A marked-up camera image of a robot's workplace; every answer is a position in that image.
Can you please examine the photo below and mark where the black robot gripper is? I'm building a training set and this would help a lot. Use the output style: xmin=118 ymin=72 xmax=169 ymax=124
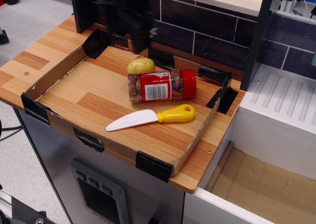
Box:
xmin=93 ymin=0 xmax=158 ymax=54

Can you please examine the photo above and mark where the red-lidded spice bottle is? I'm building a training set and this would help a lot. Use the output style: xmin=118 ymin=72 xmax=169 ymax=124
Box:
xmin=127 ymin=69 xmax=197 ymax=103

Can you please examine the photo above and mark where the cardboard fence with black tape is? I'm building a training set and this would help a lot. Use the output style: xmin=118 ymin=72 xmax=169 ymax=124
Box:
xmin=21 ymin=29 xmax=244 ymax=190

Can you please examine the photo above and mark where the yellow toy potato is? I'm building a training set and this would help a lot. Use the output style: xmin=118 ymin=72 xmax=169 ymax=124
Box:
xmin=127 ymin=58 xmax=156 ymax=74

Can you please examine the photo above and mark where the grey toy oven cabinet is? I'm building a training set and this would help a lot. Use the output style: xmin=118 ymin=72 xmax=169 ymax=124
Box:
xmin=16 ymin=111 xmax=185 ymax=224

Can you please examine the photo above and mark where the white toy sink unit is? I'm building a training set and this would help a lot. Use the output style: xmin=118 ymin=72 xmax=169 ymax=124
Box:
xmin=183 ymin=66 xmax=316 ymax=224

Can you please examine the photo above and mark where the dark left shelf post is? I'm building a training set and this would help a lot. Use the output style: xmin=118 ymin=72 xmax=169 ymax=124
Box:
xmin=72 ymin=0 xmax=99 ymax=34

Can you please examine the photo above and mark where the yellow-handled white toy knife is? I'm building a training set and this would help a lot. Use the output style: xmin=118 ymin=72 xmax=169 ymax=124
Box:
xmin=106 ymin=104 xmax=196 ymax=132

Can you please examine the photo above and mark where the dark grey shelf post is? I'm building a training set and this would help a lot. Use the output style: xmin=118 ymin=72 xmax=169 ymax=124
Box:
xmin=240 ymin=0 xmax=279 ymax=91

